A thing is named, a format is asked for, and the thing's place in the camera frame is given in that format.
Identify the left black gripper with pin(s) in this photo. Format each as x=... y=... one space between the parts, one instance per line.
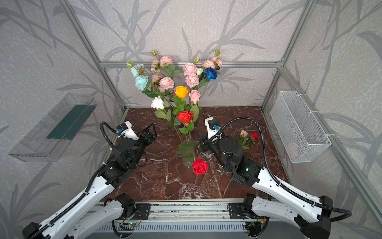
x=147 y=136

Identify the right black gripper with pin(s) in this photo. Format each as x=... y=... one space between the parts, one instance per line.
x=204 y=143

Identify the clear frosted glass vase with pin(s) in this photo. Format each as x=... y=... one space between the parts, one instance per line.
x=189 y=156

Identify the red rose stem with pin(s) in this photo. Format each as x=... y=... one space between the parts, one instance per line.
x=184 y=125
x=199 y=166

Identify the peach rose stem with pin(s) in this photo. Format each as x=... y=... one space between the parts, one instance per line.
x=243 y=139

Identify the white rosebud stem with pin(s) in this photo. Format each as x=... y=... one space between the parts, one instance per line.
x=162 y=112

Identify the red rose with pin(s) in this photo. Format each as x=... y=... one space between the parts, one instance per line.
x=253 y=136

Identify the small pink rose stem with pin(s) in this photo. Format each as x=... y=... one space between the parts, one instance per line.
x=194 y=98

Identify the orange rose stem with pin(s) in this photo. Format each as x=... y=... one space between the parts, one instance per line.
x=179 y=96

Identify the pale green hydrangea stem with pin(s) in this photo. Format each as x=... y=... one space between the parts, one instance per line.
x=142 y=79

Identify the pink peony stem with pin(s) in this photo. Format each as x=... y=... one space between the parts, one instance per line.
x=163 y=89

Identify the blue rose stem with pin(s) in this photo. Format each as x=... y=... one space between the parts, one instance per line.
x=210 y=74

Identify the white rose stem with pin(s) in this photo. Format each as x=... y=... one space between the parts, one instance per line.
x=199 y=71

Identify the pink white carnation stem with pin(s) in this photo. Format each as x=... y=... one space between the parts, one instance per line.
x=166 y=64

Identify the pink ranunculus stem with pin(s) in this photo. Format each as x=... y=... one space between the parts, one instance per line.
x=190 y=72

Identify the pink lisianthus flower stem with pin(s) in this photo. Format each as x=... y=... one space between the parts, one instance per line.
x=214 y=63

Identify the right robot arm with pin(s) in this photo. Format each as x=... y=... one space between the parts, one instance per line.
x=250 y=173

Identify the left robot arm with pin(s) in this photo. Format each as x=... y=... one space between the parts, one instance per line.
x=126 y=154

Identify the pink rose bouquet stem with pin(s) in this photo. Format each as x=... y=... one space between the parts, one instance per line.
x=156 y=71

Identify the green circuit board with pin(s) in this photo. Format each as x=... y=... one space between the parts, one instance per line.
x=129 y=226

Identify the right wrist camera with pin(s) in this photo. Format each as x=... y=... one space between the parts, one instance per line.
x=212 y=126

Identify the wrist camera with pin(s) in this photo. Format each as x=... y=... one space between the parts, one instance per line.
x=212 y=126
x=125 y=130

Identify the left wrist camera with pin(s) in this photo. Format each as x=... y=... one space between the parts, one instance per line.
x=125 y=130

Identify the aluminium front rail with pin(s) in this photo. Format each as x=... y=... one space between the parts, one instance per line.
x=193 y=211

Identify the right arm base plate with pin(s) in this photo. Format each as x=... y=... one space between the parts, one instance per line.
x=236 y=212

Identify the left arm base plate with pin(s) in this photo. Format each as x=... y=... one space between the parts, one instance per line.
x=138 y=211

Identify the white wire mesh basket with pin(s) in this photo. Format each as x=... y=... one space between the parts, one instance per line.
x=303 y=137

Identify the clear acrylic wall shelf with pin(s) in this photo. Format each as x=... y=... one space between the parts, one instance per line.
x=47 y=141

